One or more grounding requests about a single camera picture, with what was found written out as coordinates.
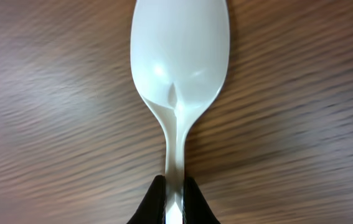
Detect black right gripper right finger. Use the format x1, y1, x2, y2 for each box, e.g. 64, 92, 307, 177
183, 177, 220, 224

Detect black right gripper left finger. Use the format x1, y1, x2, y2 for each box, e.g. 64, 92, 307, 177
127, 175, 166, 224

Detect white plastic spoon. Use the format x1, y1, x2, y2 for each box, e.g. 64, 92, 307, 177
130, 0, 230, 223

